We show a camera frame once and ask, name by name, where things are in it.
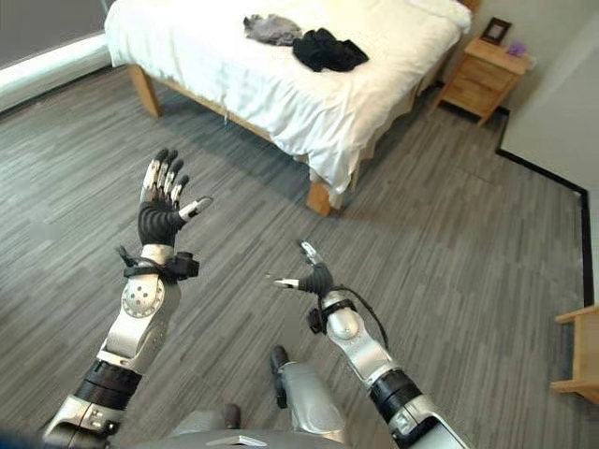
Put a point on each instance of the small purple object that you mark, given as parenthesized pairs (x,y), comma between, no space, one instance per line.
(516,47)

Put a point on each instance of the black garment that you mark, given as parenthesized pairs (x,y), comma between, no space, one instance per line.
(330,50)

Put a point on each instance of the dark picture frame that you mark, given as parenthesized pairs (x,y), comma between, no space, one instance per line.
(496,30)

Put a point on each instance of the wooden nightstand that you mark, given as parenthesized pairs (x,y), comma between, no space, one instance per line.
(482,77)

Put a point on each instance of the robot silver legs and body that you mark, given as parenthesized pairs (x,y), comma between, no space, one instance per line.
(281,402)

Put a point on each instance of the grey garment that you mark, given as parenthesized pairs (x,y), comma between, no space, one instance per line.
(271,28)

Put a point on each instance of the wooden bed frame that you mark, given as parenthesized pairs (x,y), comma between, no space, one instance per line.
(323,196)

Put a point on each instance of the white bed sheet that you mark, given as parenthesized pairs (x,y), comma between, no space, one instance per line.
(290,79)

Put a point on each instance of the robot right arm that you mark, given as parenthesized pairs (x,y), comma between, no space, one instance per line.
(379,369)

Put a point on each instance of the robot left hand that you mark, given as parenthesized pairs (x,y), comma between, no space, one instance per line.
(155,220)

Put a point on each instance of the wooden furniture piece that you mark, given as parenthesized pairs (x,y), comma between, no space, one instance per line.
(580,355)

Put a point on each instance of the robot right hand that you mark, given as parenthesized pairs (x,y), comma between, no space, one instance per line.
(316,276)

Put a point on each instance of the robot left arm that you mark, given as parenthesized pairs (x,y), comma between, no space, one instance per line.
(126,337)

